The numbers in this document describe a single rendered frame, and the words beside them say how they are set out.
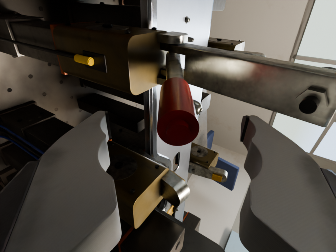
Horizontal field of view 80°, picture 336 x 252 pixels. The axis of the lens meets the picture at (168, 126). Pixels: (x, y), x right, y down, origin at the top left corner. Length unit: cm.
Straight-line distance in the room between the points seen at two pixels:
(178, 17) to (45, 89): 35
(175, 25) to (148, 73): 15
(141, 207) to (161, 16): 26
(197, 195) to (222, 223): 49
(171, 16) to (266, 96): 21
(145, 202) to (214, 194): 291
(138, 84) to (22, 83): 36
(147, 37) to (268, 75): 12
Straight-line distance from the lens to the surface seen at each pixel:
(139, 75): 21
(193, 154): 69
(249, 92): 19
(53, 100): 58
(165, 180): 29
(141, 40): 21
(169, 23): 34
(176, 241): 31
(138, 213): 28
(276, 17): 216
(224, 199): 316
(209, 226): 303
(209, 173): 67
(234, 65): 19
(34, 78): 55
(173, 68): 18
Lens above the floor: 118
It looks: 27 degrees down
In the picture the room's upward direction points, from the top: 110 degrees clockwise
